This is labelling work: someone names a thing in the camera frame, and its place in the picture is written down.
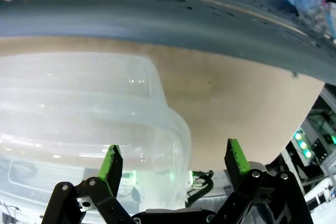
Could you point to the black plastic crate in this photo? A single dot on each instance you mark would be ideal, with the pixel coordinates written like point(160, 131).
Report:
point(131, 11)

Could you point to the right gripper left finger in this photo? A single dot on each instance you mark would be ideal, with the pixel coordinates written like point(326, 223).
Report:
point(109, 179)

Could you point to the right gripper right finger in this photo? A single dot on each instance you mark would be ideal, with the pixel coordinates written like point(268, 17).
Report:
point(236, 163)

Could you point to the clear plastic bin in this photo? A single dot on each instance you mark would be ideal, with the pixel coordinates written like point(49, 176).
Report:
point(78, 108)

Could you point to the rack with green lights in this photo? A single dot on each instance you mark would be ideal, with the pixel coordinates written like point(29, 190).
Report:
point(303, 145)

